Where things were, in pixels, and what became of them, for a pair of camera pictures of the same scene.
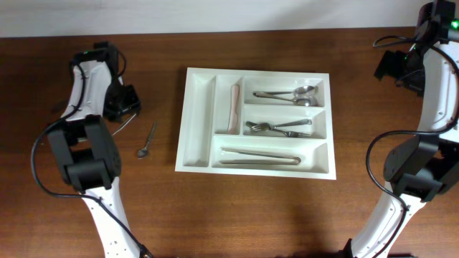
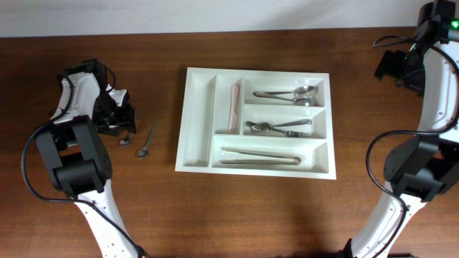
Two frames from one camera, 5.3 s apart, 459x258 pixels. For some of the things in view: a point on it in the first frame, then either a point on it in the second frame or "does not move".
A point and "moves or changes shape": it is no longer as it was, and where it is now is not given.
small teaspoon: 143,152 does not move
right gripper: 389,64 does not move
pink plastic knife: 233,122 does not move
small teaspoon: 124,125 moves or changes shape
